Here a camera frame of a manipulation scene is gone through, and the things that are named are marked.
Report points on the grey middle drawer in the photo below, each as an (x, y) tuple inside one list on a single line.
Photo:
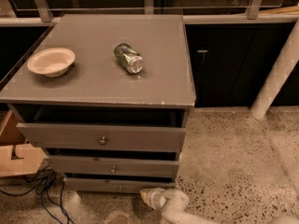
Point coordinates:
[(112, 166)]

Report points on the white paper bowl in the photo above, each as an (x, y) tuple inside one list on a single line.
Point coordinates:
[(52, 62)]

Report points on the metal window railing frame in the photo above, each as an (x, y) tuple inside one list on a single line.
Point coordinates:
[(47, 12)]

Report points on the grey top drawer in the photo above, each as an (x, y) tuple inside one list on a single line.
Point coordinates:
[(106, 128)]

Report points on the green soda can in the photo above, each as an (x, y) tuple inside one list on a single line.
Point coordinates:
[(129, 58)]

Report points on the black low wall cabinet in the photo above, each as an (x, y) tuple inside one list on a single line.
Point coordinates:
[(230, 62)]

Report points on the grey bottom drawer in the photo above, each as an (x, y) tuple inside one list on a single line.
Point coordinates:
[(108, 185)]

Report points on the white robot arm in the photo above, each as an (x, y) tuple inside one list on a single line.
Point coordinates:
[(172, 205)]

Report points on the grey drawer cabinet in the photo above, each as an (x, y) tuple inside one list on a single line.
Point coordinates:
[(97, 79)]

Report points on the grey drawer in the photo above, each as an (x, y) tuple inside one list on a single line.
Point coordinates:
[(108, 185), (106, 128), (112, 166)]

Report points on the white diagonal pillar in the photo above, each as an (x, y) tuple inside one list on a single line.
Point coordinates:
[(281, 70)]

